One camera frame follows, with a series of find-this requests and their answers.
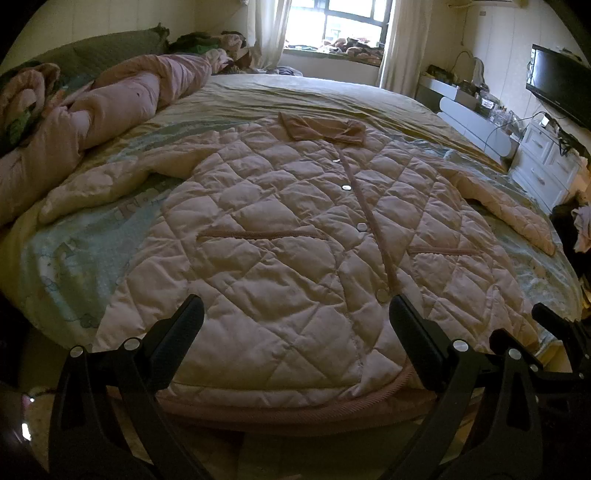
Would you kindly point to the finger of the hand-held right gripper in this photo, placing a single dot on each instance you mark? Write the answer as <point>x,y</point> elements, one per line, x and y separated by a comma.
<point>497,340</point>
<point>561,330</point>

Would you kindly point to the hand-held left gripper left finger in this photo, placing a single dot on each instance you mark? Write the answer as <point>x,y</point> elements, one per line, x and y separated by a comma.
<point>180,337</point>

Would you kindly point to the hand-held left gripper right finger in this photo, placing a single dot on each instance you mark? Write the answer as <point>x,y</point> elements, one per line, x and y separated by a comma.
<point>415,341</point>

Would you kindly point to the pink quilted coat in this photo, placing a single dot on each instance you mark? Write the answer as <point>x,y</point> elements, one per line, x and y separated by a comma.
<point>277,258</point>

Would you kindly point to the dark clothes heap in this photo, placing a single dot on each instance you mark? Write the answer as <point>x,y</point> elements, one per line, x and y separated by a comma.
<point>565,221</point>

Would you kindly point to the pile of clothes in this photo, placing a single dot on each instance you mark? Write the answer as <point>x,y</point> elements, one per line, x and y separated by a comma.
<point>203,44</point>

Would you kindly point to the clothes pile on windowsill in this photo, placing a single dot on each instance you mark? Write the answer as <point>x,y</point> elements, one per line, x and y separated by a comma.
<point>355,46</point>

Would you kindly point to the white dresser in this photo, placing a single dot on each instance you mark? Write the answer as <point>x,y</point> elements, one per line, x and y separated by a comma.
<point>540,157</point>

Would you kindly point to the white vanity desk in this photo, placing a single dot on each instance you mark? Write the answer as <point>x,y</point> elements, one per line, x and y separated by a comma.
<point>471,122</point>

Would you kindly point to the cluster of cosmetic bottles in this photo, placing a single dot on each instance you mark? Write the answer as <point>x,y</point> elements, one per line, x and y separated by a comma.
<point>501,115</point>

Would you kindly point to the pink duvet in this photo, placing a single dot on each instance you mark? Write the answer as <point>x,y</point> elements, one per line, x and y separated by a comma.
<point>115,101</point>

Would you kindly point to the black television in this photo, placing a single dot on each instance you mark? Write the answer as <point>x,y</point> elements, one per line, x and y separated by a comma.
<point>563,83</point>

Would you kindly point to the bed with printed sheet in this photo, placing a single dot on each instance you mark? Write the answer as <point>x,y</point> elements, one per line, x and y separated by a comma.
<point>300,92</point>

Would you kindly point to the floral printed blanket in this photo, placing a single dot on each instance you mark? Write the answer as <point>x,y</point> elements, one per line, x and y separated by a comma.
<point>23,92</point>

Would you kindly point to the white curtain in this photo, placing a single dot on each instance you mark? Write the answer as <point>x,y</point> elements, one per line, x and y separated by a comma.
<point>268,27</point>
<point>401,41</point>

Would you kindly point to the window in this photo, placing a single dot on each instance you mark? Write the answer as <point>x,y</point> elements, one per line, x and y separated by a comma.
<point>341,23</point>

